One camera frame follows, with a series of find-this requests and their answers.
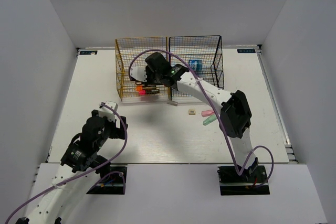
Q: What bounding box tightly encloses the pink cap highlighter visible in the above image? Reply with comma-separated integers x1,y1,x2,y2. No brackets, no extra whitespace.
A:
138,89,160,95

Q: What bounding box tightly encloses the grey eraser block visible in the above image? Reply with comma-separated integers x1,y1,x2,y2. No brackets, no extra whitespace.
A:
167,100,178,106

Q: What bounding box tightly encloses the blue tape box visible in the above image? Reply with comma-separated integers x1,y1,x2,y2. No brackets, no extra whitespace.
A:
188,59,203,72

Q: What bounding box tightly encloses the orange cap highlighter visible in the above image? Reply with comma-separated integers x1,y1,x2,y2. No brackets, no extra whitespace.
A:
136,86,144,91

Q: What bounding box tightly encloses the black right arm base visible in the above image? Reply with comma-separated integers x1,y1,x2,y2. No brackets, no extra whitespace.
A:
217,166,270,196

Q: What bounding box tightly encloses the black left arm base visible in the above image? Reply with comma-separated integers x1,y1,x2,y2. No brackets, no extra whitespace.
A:
87,165,128,195

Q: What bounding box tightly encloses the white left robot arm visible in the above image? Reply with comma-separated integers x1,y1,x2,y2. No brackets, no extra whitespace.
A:
17,101,128,223

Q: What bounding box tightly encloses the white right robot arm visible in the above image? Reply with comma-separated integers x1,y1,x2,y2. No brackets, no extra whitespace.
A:
145,52,258,182

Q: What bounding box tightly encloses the beige eraser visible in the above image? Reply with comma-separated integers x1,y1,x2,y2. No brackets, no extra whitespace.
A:
188,109,196,115

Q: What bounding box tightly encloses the pink translucent highlighter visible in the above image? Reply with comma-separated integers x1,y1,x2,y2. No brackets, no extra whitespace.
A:
201,110,214,117

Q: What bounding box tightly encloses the green translucent highlighter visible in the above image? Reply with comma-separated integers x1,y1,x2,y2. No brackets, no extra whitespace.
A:
203,114,217,126

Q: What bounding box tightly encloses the dark left table label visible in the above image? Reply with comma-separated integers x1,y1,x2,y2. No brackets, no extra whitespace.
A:
79,50,98,55

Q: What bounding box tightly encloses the dark table label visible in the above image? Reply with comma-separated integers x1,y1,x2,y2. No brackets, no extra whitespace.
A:
79,50,98,55
237,49,256,54

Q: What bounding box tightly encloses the dark right table label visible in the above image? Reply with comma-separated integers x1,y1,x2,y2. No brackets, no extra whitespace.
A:
237,49,256,54

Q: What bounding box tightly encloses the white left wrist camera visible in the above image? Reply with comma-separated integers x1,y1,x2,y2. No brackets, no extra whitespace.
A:
98,101,118,123

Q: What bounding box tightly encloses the gold wire basket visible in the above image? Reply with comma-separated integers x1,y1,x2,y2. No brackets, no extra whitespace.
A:
115,37,168,100

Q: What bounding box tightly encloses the black wire basket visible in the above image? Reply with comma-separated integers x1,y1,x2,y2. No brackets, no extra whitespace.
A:
169,35,224,89

